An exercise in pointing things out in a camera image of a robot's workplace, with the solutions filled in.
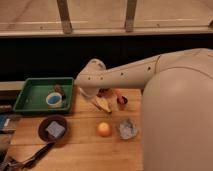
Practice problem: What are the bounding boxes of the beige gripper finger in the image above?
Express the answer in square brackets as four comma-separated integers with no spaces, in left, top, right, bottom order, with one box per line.
[95,97,112,113]

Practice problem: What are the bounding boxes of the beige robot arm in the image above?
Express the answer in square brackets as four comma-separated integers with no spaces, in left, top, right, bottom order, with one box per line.
[75,48,213,171]

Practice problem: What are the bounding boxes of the orange round fruit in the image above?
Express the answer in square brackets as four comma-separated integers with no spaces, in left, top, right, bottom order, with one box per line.
[97,122,112,137]

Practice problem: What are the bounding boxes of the dark small object in tray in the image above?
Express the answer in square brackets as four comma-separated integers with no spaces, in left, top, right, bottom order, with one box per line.
[53,84,66,100]

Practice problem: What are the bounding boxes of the blue white round cup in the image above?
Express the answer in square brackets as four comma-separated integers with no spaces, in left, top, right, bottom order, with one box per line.
[46,92,62,108]

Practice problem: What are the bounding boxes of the crumpled grey foil cup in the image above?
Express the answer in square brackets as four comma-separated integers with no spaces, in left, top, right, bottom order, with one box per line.
[118,119,138,140]

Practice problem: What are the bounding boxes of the grey blue sponge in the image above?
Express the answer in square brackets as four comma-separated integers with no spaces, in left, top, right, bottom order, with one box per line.
[46,121,65,138]

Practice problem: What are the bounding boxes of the dark brown bowl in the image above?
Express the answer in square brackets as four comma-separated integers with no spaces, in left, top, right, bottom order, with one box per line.
[38,115,67,143]

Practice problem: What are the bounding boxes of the green plastic tray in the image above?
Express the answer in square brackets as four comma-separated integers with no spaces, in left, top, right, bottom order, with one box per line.
[13,77,74,116]

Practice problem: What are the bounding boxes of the blue object at left edge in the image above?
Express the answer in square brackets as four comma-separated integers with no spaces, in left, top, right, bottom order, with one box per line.
[0,115,11,130]

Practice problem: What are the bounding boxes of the black handled tongs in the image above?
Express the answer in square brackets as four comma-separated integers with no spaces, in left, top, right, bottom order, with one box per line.
[0,143,54,171]

